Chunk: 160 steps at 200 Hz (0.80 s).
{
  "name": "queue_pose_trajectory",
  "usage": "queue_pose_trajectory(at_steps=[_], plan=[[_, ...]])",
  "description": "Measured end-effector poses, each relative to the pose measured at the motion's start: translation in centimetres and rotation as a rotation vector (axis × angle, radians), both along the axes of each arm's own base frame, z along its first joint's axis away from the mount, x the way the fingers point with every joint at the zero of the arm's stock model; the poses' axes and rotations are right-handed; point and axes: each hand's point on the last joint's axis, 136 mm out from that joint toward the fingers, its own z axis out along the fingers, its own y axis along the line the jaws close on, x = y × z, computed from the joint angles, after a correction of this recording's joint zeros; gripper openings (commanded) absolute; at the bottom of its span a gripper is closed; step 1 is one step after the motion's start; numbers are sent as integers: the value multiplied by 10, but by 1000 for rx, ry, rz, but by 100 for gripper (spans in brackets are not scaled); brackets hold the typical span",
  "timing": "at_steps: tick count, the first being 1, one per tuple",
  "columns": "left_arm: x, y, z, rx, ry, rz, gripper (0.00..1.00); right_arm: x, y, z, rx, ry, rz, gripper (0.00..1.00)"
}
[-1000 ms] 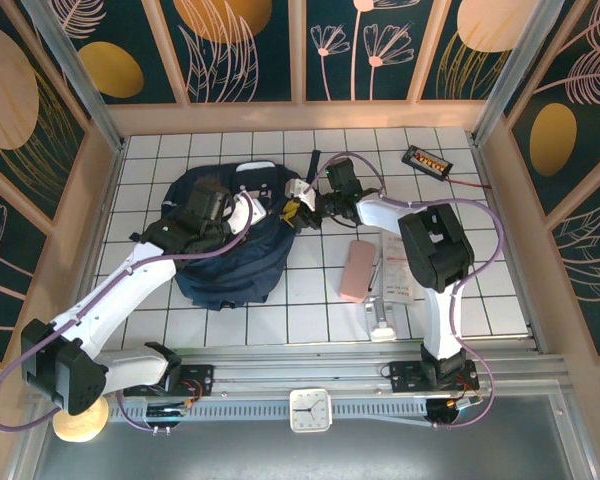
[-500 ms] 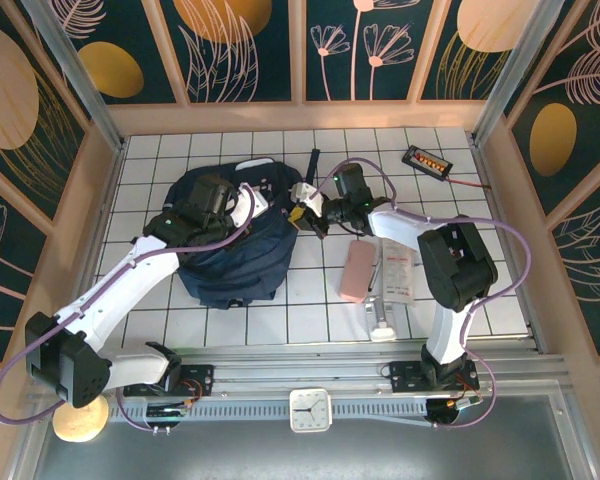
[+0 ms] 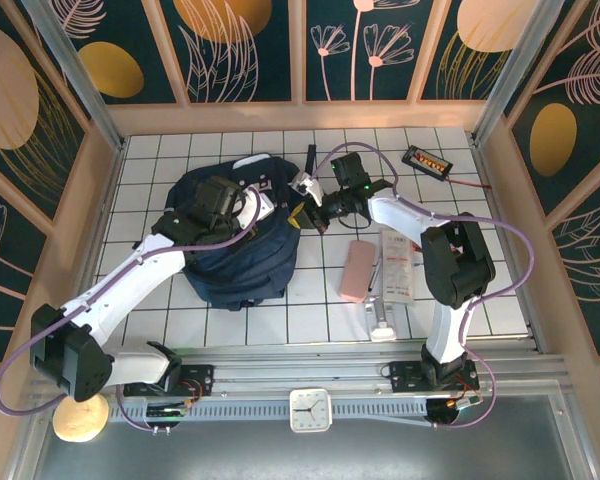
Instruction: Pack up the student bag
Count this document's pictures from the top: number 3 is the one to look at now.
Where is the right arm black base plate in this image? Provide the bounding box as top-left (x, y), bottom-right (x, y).
top-left (388, 360), bottom-right (480, 394)

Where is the black battery charger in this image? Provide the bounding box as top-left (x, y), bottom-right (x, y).
top-left (400, 144), bottom-right (454, 181)

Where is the grey metal shelf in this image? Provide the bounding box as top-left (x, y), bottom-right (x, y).
top-left (7, 394), bottom-right (599, 480)

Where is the dark slim pen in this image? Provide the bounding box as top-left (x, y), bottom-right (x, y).
top-left (366, 258), bottom-right (382, 295)

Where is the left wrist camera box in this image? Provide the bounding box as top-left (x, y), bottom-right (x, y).
top-left (247, 183), bottom-right (277, 222)

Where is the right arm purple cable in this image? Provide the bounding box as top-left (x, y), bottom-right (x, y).
top-left (312, 142), bottom-right (537, 431)

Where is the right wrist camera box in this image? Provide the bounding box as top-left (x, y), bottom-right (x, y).
top-left (288, 171), bottom-right (327, 202)

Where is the grey slotted cable duct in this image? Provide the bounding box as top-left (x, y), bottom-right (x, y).
top-left (108, 401), bottom-right (431, 425)

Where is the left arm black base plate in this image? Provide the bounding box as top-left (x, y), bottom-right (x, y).
top-left (123, 363), bottom-right (216, 399)

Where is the pink pencil case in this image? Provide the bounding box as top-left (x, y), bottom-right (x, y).
top-left (338, 239), bottom-right (377, 304)

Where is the white packet red print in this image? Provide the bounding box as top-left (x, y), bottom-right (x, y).
top-left (378, 227), bottom-right (417, 307)

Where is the navy blue backpack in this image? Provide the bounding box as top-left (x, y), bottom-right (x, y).
top-left (165, 143), bottom-right (317, 312)

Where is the round wooden disc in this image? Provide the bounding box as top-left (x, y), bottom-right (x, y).
top-left (52, 394), bottom-right (110, 443)

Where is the white square clock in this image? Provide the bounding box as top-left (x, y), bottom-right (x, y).
top-left (288, 387), bottom-right (334, 433)

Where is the aluminium mounting rail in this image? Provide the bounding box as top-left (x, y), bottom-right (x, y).
top-left (29, 339), bottom-right (569, 401)

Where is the aluminium frame post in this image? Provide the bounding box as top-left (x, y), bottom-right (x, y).
top-left (22, 0), bottom-right (127, 152)
top-left (470, 0), bottom-right (565, 147)

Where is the thin red cable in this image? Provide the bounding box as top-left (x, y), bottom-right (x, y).
top-left (447, 177), bottom-right (492, 191)

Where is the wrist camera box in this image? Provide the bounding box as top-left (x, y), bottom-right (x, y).
top-left (247, 183), bottom-right (277, 222)
top-left (288, 171), bottom-right (327, 202)

